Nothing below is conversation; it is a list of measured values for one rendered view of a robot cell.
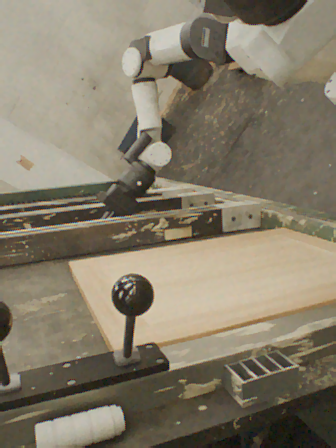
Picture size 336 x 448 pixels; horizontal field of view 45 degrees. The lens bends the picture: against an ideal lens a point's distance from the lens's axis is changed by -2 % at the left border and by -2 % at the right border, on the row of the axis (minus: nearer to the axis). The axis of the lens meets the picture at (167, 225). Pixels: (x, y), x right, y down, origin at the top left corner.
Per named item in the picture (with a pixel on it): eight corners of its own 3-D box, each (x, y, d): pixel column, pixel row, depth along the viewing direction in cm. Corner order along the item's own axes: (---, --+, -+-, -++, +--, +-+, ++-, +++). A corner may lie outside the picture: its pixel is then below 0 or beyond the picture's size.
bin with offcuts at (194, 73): (222, 59, 497) (180, 25, 472) (200, 94, 501) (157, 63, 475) (205, 63, 544) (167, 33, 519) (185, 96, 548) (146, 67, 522)
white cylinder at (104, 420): (40, 467, 35) (127, 441, 37) (35, 438, 34) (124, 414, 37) (38, 444, 37) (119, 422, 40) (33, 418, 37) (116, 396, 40)
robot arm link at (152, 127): (163, 166, 125) (156, 122, 124) (170, 164, 117) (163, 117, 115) (142, 169, 124) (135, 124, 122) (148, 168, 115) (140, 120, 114)
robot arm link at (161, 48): (119, 35, 110) (172, 17, 93) (156, 39, 118) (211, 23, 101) (122, 79, 113) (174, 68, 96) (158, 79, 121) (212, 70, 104)
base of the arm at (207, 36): (234, 58, 103) (227, 10, 98) (276, 53, 93) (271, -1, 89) (192, 69, 95) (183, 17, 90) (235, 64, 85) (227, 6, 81)
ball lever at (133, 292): (148, 376, 43) (163, 293, 34) (113, 385, 41) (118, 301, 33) (137, 346, 45) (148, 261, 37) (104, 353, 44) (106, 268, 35)
